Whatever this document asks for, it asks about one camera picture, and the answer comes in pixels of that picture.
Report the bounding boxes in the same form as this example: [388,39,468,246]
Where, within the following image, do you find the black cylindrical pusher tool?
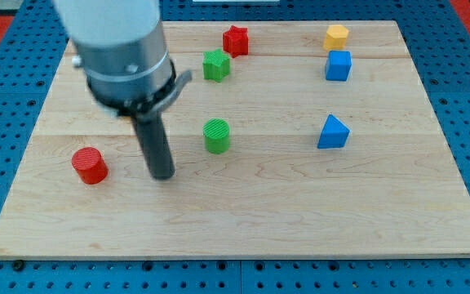
[131,114,175,180]

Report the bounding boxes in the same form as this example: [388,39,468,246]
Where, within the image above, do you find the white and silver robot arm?
[53,0,193,180]

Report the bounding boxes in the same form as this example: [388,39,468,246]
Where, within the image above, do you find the green cylinder block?
[202,118,230,154]

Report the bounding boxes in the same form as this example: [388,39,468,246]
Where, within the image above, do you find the red cylinder block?
[71,147,109,185]

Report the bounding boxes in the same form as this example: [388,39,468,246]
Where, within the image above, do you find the green star block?
[202,48,230,82]

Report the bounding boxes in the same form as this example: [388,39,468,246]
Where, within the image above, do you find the red star block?
[223,25,249,58]

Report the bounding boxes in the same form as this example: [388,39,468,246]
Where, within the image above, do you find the wooden board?
[0,21,470,261]

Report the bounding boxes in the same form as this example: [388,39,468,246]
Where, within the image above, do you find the blue triangle block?
[317,114,350,149]

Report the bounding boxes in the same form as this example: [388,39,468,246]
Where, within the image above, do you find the blue cube block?
[325,51,353,82]

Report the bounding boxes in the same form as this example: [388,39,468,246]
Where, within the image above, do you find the yellow hexagon block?
[323,24,349,51]

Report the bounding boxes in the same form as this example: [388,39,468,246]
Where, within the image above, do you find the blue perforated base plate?
[0,1,470,293]

